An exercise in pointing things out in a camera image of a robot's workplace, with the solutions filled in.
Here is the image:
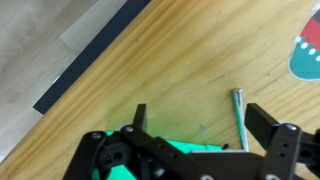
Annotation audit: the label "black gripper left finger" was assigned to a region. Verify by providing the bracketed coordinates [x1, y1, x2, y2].
[133, 104, 147, 131]

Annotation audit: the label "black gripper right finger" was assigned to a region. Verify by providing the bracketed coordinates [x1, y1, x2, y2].
[245, 103, 280, 150]

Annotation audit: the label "silver spoon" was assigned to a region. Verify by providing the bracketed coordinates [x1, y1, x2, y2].
[232, 88, 249, 152]

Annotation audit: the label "green lunch box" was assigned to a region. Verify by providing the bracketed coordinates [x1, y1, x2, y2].
[97, 130, 220, 180]

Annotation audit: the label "wooden side table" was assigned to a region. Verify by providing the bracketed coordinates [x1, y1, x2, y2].
[0, 0, 320, 180]

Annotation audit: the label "christmas stocking sticker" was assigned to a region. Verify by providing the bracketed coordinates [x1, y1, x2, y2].
[288, 3, 320, 81]

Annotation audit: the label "dark blue platform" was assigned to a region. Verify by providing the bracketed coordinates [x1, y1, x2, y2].
[33, 0, 151, 115]

